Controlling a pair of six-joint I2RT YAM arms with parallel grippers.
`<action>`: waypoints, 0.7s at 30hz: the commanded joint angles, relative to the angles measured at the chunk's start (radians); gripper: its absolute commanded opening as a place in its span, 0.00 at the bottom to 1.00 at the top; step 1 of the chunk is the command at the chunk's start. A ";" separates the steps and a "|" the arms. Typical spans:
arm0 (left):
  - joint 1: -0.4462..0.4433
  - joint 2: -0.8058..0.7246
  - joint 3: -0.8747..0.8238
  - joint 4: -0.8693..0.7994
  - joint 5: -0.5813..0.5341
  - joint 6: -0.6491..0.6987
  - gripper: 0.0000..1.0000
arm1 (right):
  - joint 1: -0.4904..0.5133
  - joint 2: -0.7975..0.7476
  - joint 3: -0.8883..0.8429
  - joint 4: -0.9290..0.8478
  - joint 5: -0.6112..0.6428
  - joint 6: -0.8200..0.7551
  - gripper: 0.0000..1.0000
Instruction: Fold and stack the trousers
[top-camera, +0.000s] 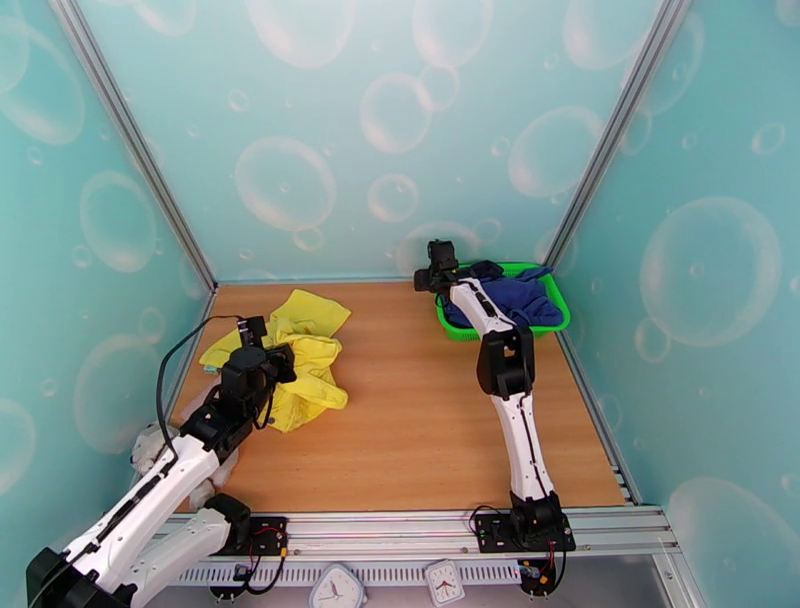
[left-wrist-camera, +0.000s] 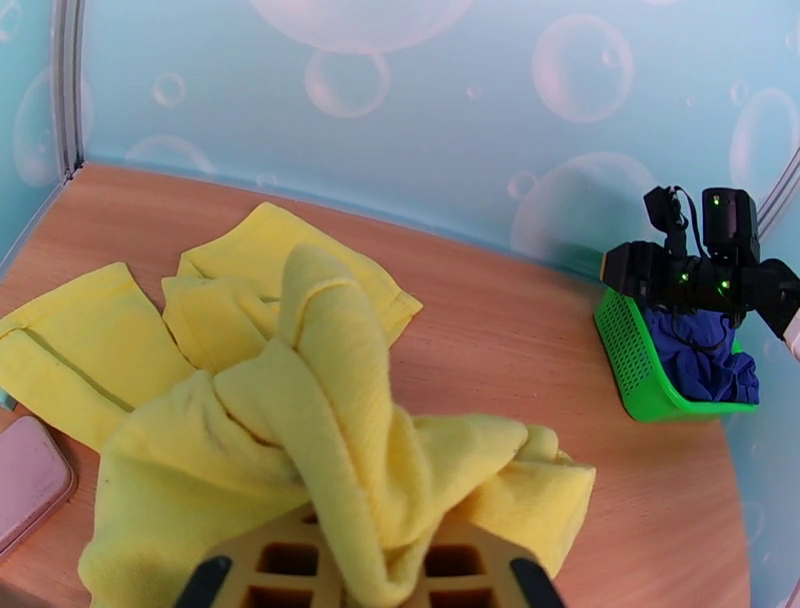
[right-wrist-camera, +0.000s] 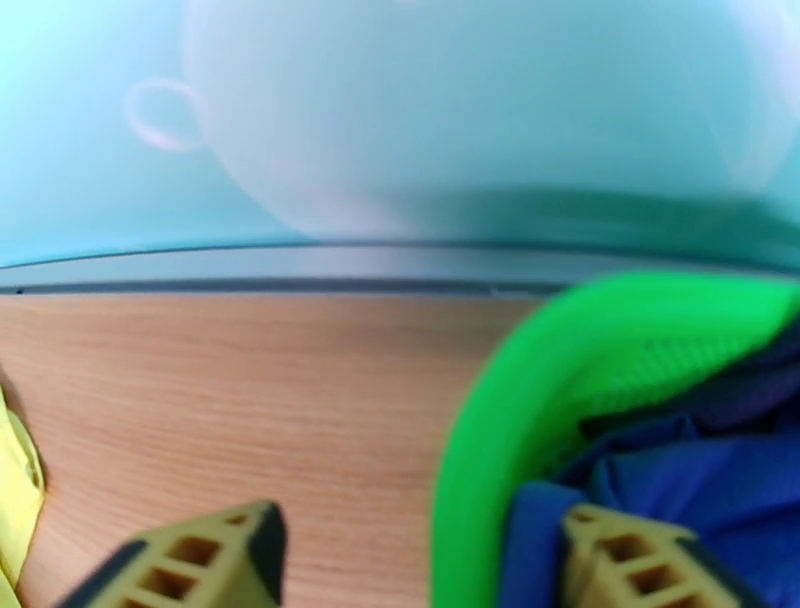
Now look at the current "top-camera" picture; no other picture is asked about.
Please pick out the yellow trousers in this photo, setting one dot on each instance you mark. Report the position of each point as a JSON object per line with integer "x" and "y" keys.
{"x": 312, "y": 356}

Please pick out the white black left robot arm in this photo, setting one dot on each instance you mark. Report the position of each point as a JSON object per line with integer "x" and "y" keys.
{"x": 156, "y": 487}

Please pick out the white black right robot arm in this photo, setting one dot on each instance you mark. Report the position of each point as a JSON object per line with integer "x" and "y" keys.
{"x": 525, "y": 437}

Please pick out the blue trousers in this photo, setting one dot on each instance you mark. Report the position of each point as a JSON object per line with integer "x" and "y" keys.
{"x": 531, "y": 300}

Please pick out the black garment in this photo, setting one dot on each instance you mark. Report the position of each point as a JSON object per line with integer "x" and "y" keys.
{"x": 490, "y": 269}

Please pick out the green plastic basket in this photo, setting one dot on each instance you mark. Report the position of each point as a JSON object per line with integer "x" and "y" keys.
{"x": 465, "y": 334}

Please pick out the white fluffy garment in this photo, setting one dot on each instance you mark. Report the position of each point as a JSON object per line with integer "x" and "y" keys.
{"x": 145, "y": 450}

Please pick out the white rounded clock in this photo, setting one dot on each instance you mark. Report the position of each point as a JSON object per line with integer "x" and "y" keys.
{"x": 337, "y": 587}

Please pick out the white square clock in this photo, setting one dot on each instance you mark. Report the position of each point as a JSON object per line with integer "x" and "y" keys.
{"x": 445, "y": 582}

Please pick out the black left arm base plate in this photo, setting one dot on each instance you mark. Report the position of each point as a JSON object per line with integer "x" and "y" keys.
{"x": 269, "y": 537}

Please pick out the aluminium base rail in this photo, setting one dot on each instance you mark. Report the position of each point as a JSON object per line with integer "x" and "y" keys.
{"x": 387, "y": 531}

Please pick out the aluminium frame post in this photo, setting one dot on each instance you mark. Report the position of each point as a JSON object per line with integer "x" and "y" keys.
{"x": 619, "y": 125}
{"x": 128, "y": 125}

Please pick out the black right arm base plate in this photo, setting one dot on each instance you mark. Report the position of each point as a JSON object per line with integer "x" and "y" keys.
{"x": 490, "y": 531}

